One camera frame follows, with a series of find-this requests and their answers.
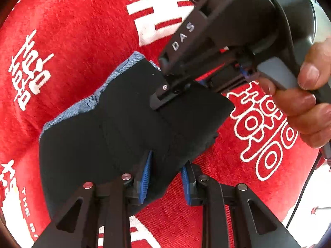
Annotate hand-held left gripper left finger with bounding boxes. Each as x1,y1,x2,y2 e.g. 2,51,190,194
32,151,154,248

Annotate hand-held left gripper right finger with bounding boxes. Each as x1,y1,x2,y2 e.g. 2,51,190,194
180,161,302,248

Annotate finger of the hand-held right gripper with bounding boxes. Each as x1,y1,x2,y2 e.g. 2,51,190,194
149,75,197,111
206,65,259,94

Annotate red printed blanket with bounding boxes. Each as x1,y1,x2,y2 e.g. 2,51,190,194
0,0,331,248

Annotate black pants with blue trim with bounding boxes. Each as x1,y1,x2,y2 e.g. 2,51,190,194
39,51,235,221

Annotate black cable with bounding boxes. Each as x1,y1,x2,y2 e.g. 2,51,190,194
284,152,327,227

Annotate person's right hand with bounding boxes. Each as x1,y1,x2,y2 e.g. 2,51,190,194
258,37,331,149

